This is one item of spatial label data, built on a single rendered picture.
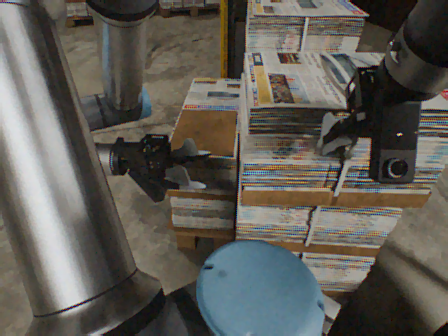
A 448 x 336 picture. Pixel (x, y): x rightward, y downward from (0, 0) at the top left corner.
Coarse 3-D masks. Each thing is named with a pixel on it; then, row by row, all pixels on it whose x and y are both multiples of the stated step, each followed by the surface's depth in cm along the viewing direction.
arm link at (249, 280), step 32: (224, 256) 28; (256, 256) 29; (288, 256) 29; (192, 288) 28; (224, 288) 26; (256, 288) 26; (288, 288) 26; (320, 288) 28; (192, 320) 25; (224, 320) 23; (256, 320) 24; (288, 320) 24; (320, 320) 25
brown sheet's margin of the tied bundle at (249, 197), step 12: (252, 192) 60; (264, 192) 60; (276, 192) 60; (288, 192) 60; (300, 192) 60; (312, 192) 60; (252, 204) 62; (264, 204) 62; (276, 204) 62; (288, 204) 62; (300, 204) 62; (312, 204) 62
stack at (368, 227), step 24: (240, 192) 69; (240, 216) 74; (264, 216) 73; (288, 216) 72; (312, 216) 72; (336, 216) 71; (360, 216) 70; (384, 216) 69; (288, 240) 78; (312, 240) 77; (336, 240) 76; (360, 240) 75; (384, 240) 74; (312, 264) 84; (336, 264) 82; (360, 264) 82; (336, 288) 91
